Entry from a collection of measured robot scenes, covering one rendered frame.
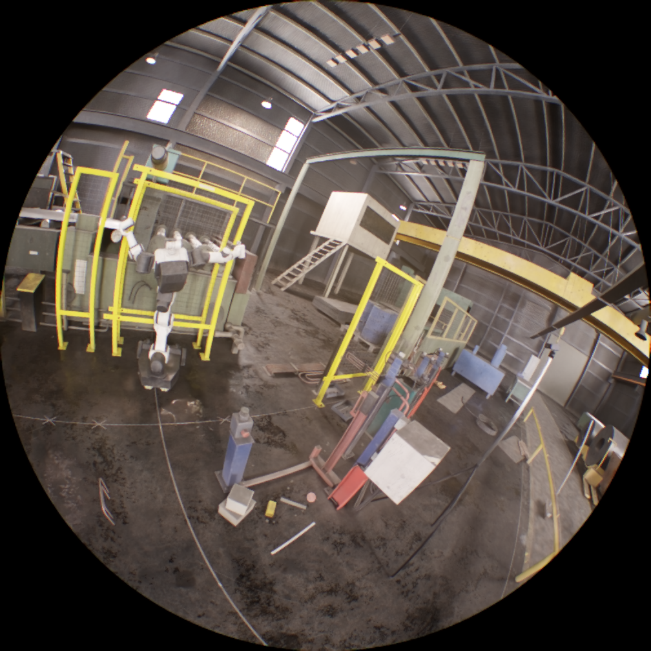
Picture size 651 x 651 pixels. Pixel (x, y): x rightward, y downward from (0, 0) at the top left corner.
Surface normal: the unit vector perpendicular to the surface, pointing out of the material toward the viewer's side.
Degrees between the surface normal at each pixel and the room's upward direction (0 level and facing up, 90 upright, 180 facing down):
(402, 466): 90
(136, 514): 0
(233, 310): 90
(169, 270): 35
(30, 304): 90
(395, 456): 90
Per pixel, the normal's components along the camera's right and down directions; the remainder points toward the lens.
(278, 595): 0.37, -0.89
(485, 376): -0.71, -0.09
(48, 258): 0.60, 0.44
